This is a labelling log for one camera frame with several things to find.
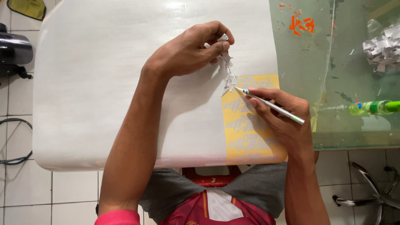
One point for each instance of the person's pink red shirt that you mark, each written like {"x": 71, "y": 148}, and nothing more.
{"x": 218, "y": 209}

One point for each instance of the yellow-green cloth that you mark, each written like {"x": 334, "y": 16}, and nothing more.
{"x": 28, "y": 7}

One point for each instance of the person's left hand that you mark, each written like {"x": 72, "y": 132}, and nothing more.
{"x": 184, "y": 51}

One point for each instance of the person's right hand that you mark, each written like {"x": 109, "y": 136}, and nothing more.
{"x": 287, "y": 125}

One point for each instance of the person's grey shorts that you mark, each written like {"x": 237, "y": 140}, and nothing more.
{"x": 259, "y": 187}

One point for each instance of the green plastic bottle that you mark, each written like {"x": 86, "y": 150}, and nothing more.
{"x": 373, "y": 107}

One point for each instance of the peeled white vinyl scrap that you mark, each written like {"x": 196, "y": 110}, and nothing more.
{"x": 230, "y": 76}

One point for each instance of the silver craft knife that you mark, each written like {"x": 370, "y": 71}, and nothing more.
{"x": 268, "y": 104}

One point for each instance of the pile of white vinyl scraps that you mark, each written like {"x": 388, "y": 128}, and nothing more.
{"x": 384, "y": 48}

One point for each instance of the orange sticker scraps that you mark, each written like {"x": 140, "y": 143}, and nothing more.
{"x": 300, "y": 25}

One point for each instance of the black helmet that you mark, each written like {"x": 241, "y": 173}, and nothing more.
{"x": 14, "y": 50}

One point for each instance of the large white vinyl sticker sheet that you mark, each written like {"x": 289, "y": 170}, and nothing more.
{"x": 109, "y": 93}

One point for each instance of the red plastic stool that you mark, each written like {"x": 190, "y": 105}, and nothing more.
{"x": 212, "y": 179}

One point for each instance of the chrome chair base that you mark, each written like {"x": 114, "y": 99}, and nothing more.
{"x": 378, "y": 197}

